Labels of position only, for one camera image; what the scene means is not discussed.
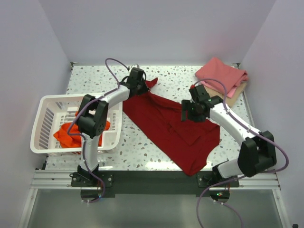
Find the folded beige t-shirt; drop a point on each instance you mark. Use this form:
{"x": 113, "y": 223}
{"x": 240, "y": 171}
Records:
{"x": 231, "y": 99}

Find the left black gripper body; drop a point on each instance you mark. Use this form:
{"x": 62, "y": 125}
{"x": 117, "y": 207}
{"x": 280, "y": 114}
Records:
{"x": 142, "y": 87}

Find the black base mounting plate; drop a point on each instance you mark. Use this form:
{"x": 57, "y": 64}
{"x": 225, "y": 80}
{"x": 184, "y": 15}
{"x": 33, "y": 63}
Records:
{"x": 111, "y": 183}

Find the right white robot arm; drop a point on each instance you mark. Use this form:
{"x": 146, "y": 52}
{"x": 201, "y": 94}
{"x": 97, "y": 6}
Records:
{"x": 257, "y": 152}

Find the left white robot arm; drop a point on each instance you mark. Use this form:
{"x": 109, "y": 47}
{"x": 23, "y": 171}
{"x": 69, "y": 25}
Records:
{"x": 91, "y": 122}

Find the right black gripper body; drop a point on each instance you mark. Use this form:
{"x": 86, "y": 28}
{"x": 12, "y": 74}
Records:
{"x": 193, "y": 113}

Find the dark red t-shirt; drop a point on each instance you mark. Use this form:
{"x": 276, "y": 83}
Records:
{"x": 187, "y": 143}

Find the aluminium extrusion rail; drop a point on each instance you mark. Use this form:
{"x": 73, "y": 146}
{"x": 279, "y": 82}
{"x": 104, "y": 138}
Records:
{"x": 60, "y": 179}

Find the folded pink t-shirt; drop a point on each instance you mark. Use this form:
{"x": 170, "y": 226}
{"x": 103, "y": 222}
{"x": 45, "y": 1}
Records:
{"x": 231, "y": 77}

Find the white plastic laundry basket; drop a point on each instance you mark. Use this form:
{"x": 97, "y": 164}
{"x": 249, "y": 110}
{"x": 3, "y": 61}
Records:
{"x": 56, "y": 110}

